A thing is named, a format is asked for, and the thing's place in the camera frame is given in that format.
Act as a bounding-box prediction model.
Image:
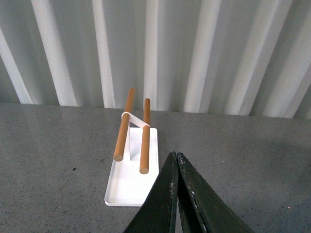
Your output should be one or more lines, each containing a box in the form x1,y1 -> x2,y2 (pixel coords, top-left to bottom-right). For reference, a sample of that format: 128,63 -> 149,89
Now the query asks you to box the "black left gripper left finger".
124,152 -> 178,233

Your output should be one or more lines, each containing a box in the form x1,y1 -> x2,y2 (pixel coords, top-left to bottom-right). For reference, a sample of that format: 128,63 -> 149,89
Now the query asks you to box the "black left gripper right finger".
177,153 -> 253,233

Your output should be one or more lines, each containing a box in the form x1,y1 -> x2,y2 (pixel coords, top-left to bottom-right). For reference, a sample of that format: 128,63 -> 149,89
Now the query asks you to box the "white towel rack stand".
104,88 -> 159,207

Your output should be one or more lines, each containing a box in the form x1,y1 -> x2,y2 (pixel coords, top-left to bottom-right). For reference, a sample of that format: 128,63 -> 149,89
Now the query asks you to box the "white pleated curtain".
0,0 -> 311,119

